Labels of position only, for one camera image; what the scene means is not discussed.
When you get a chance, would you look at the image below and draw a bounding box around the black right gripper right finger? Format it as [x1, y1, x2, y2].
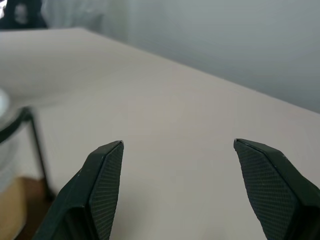
[233, 138, 320, 240]

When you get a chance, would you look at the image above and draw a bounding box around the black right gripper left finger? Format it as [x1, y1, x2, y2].
[33, 140, 125, 240]

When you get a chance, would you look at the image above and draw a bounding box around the tan ribbed paper cup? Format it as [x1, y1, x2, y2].
[0, 87, 30, 235]

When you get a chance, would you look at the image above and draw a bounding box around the black mesh office chair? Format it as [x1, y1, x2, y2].
[0, 0, 49, 31]

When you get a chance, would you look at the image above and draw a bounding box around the wooden base wire cup holder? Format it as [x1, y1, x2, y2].
[0, 106, 62, 240]

